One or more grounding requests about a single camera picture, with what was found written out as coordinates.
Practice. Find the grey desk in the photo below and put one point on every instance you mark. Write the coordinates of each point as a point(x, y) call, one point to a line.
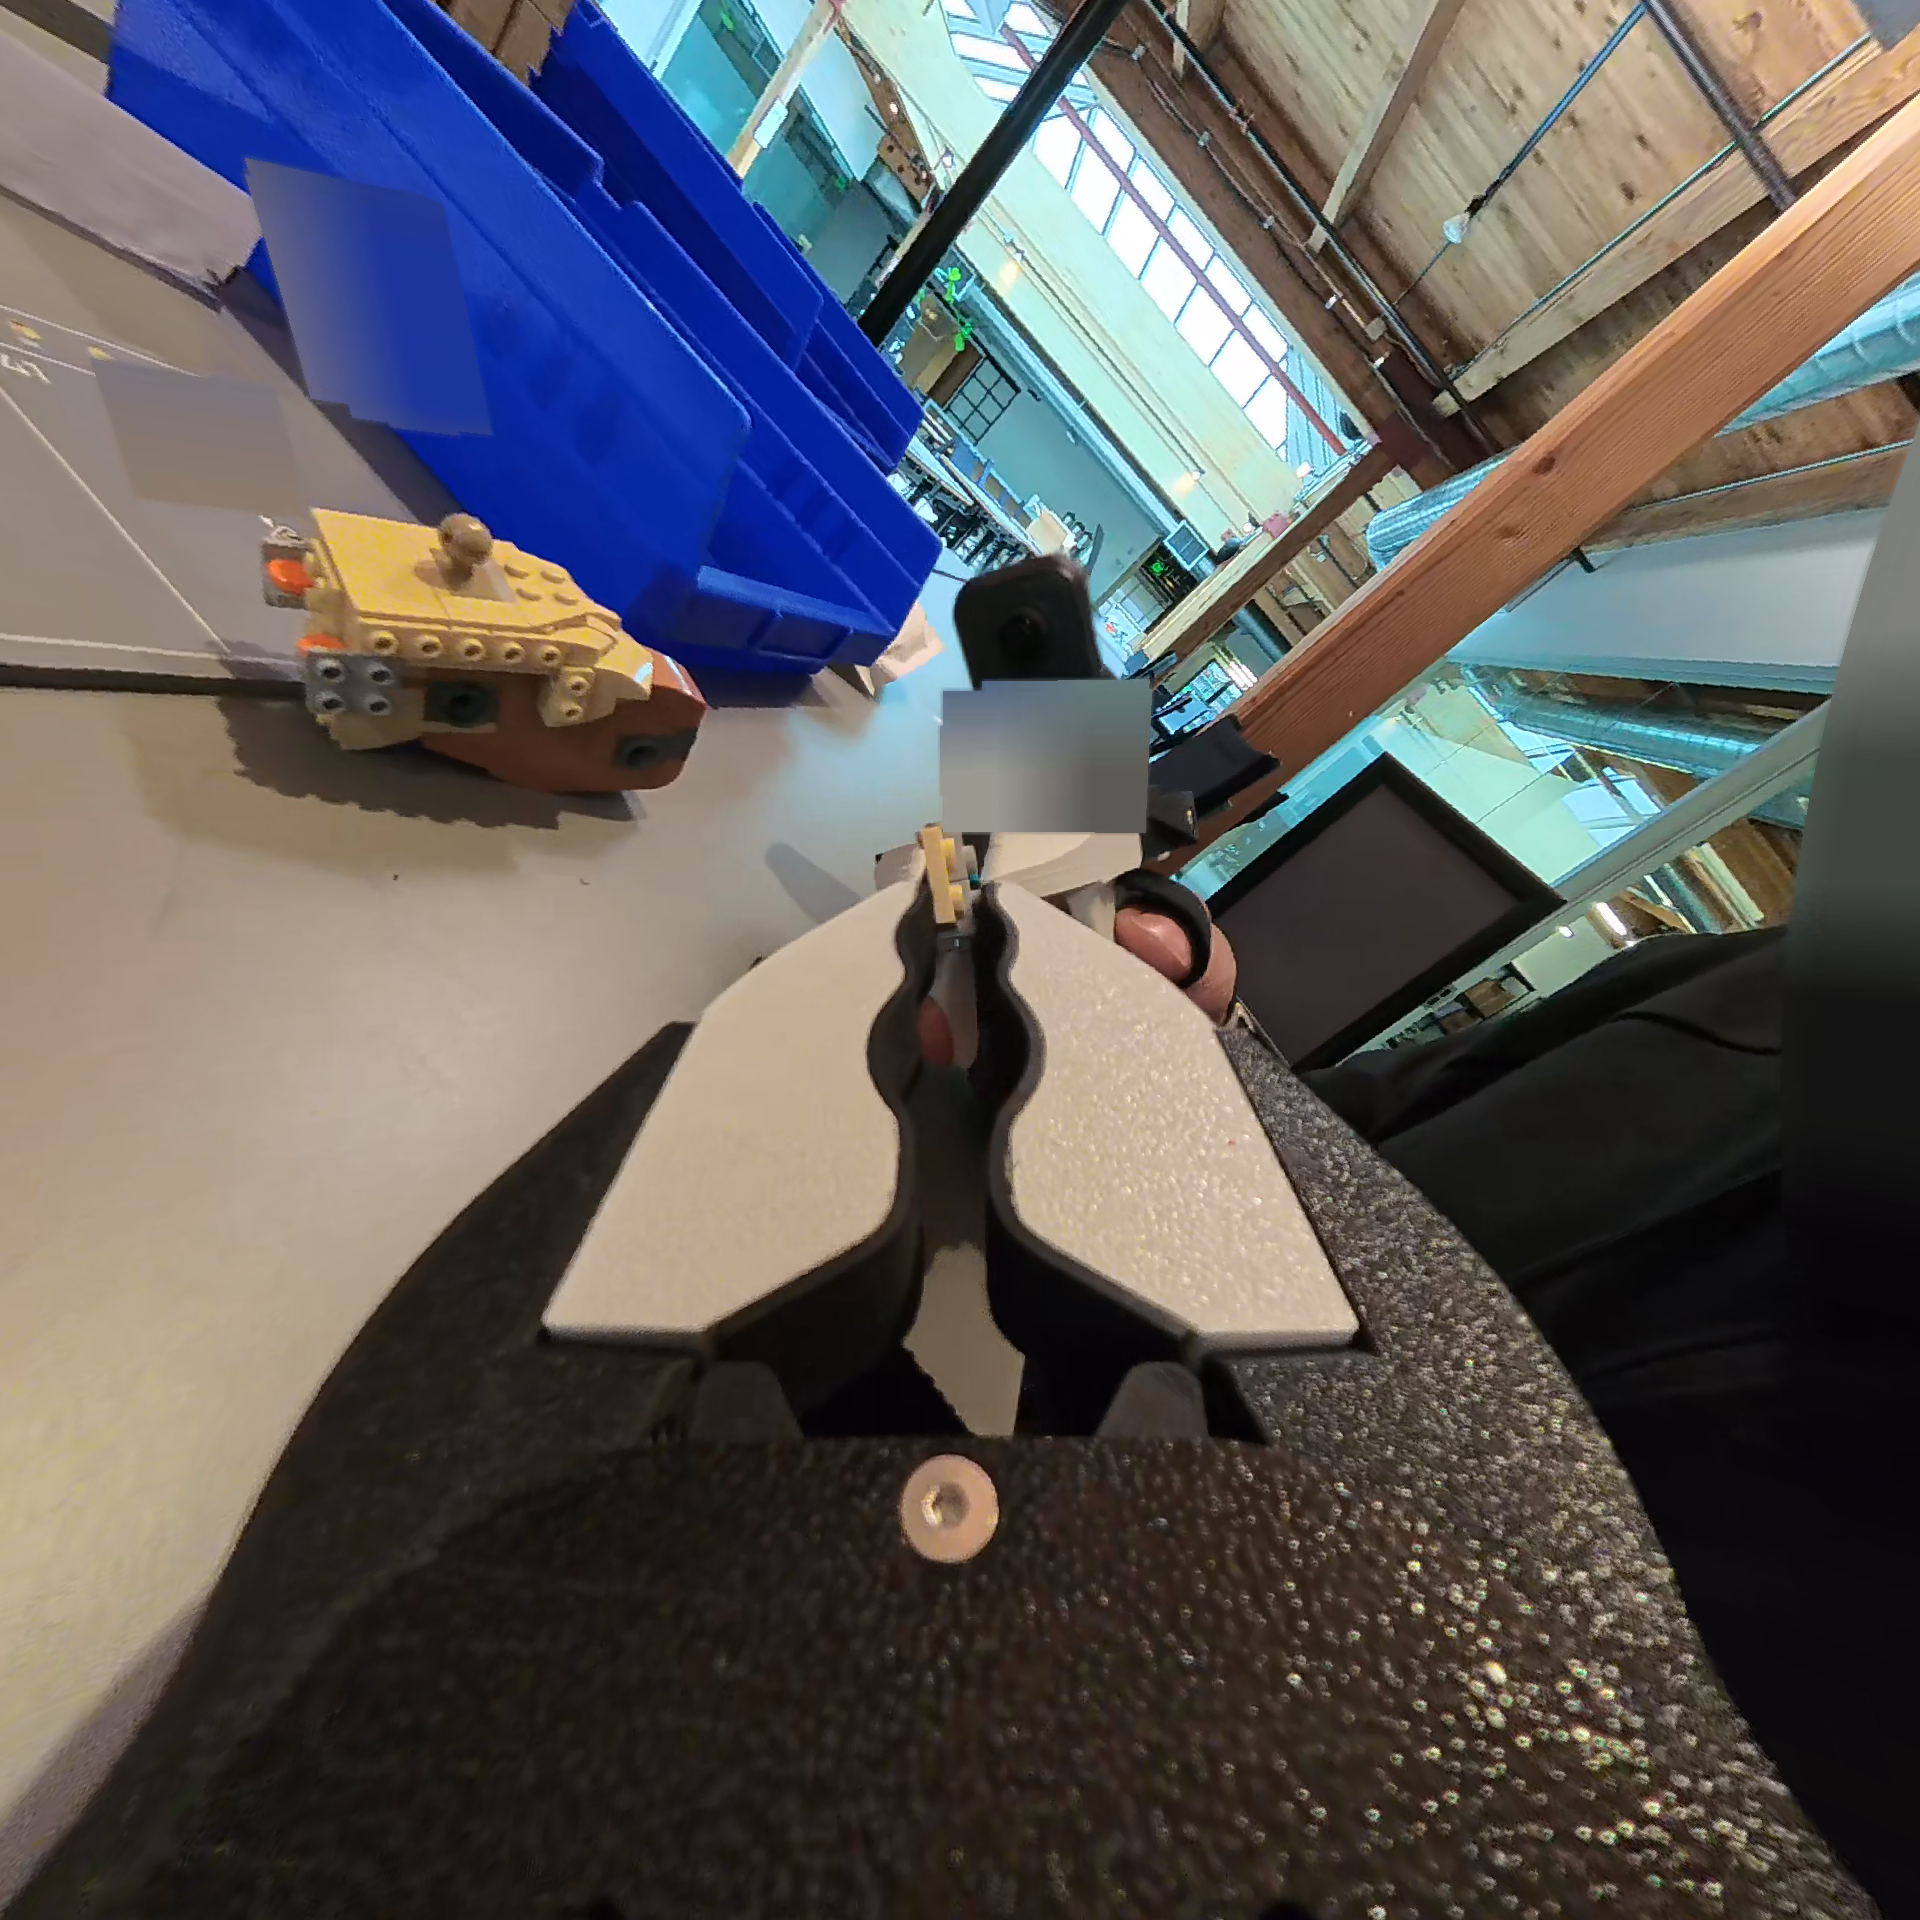
point(225, 1126)

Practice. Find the person's right forearm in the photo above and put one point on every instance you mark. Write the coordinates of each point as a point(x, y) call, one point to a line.
point(1501, 1079)

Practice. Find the tan brown brick ship model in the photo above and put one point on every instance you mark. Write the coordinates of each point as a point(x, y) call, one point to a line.
point(452, 600)

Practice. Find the background work tables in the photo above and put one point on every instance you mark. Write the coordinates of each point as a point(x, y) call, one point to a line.
point(975, 494)

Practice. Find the person's right hand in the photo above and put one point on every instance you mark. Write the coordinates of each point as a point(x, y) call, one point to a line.
point(1153, 944)

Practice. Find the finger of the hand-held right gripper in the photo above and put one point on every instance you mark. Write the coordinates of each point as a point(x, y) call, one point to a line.
point(905, 869)
point(1059, 863)

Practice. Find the black monitor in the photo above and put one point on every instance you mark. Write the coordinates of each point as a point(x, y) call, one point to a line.
point(1382, 916)

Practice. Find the white printed paper bag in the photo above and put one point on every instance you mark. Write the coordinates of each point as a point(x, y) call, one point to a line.
point(901, 656)

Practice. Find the silver ventilation duct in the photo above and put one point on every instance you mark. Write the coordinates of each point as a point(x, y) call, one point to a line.
point(1846, 353)

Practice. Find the wooden support beam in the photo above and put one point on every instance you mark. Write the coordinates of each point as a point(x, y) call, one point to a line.
point(1577, 452)

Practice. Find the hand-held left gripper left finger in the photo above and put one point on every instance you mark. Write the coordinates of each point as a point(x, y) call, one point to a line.
point(750, 1142)

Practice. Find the large blue plastic bin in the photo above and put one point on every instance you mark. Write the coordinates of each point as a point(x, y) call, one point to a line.
point(599, 452)

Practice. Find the tan square brick plate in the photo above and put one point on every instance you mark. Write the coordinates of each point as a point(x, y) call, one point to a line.
point(946, 869)

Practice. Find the stack of cardboard boxes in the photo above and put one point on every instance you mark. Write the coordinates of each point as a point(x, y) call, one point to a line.
point(517, 31)

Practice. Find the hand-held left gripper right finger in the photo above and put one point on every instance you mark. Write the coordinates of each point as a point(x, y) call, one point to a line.
point(1156, 1155)

